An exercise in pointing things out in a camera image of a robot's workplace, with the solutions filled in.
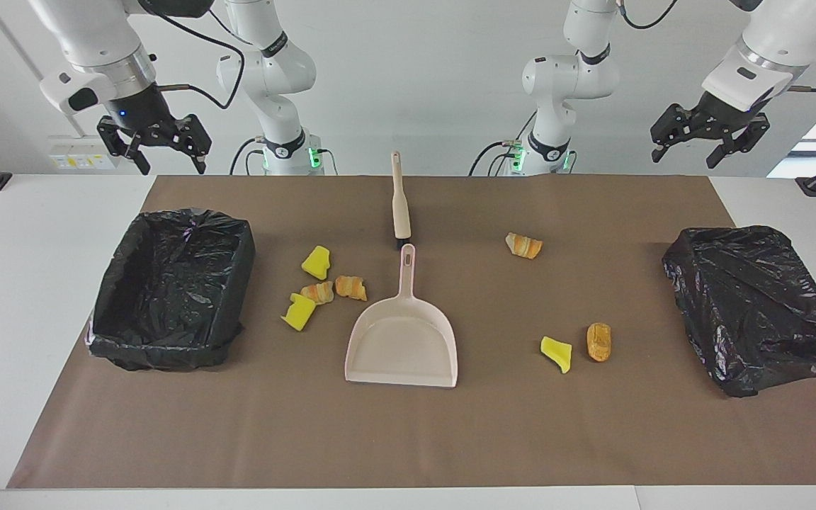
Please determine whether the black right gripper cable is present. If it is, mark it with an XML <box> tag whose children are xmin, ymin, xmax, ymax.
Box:
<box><xmin>135</xmin><ymin>0</ymin><xmax>246</xmax><ymax>111</ymax></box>

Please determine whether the orange striped croissant piece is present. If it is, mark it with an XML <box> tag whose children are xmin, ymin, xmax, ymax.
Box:
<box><xmin>506</xmin><ymin>232</ymin><xmax>543</xmax><ymax>260</ymax></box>
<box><xmin>335</xmin><ymin>276</ymin><xmax>368</xmax><ymax>302</ymax></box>
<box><xmin>300</xmin><ymin>280</ymin><xmax>334</xmax><ymax>305</ymax></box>

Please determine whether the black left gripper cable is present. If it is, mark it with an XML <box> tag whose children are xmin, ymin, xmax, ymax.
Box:
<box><xmin>617</xmin><ymin>0</ymin><xmax>816</xmax><ymax>93</ymax></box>

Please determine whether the white wall cable duct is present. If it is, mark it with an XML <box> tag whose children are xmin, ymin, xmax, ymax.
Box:
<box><xmin>0</xmin><ymin>0</ymin><xmax>84</xmax><ymax>139</ymax></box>

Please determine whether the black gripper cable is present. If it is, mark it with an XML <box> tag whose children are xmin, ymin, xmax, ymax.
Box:
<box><xmin>617</xmin><ymin>0</ymin><xmax>816</xmax><ymax>93</ymax></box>
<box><xmin>135</xmin><ymin>0</ymin><xmax>246</xmax><ymax>111</ymax></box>

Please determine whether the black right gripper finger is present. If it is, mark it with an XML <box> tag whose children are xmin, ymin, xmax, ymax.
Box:
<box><xmin>97</xmin><ymin>117</ymin><xmax>151</xmax><ymax>176</ymax></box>
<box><xmin>160</xmin><ymin>113</ymin><xmax>212</xmax><ymax>174</ymax></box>

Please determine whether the bin wrapped in black bag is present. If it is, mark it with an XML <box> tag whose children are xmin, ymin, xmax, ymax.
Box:
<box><xmin>662</xmin><ymin>225</ymin><xmax>816</xmax><ymax>398</ymax></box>

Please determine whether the pale pink plastic dustpan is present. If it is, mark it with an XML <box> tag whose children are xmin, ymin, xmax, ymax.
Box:
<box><xmin>344</xmin><ymin>244</ymin><xmax>459</xmax><ymax>389</ymax></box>

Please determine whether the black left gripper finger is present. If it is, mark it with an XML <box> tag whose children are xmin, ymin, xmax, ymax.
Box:
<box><xmin>650</xmin><ymin>104</ymin><xmax>699</xmax><ymax>162</ymax></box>
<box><xmin>705</xmin><ymin>115</ymin><xmax>770</xmax><ymax>169</ymax></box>

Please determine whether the white wall socket box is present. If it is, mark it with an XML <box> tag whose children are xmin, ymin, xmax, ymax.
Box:
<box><xmin>49</xmin><ymin>136</ymin><xmax>123</xmax><ymax>171</ymax></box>

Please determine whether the yellow sponge piece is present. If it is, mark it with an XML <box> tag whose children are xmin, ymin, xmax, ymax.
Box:
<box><xmin>301</xmin><ymin>246</ymin><xmax>332</xmax><ymax>281</ymax></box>
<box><xmin>540</xmin><ymin>336</ymin><xmax>573</xmax><ymax>374</ymax></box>
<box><xmin>280</xmin><ymin>293</ymin><xmax>317</xmax><ymax>332</ymax></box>

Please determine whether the brown bread bun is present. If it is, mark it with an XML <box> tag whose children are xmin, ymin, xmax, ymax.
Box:
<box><xmin>586</xmin><ymin>322</ymin><xmax>613</xmax><ymax>363</ymax></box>

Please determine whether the open bin lined black bag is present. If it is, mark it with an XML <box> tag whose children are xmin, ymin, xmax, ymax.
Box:
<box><xmin>86</xmin><ymin>208</ymin><xmax>256</xmax><ymax>372</ymax></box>

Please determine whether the brown table mat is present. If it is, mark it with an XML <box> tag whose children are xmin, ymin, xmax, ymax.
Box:
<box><xmin>6</xmin><ymin>175</ymin><xmax>816</xmax><ymax>489</ymax></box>

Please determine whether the beige hand brush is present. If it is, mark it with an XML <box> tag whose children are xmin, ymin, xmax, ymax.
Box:
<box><xmin>390</xmin><ymin>151</ymin><xmax>414</xmax><ymax>251</ymax></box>

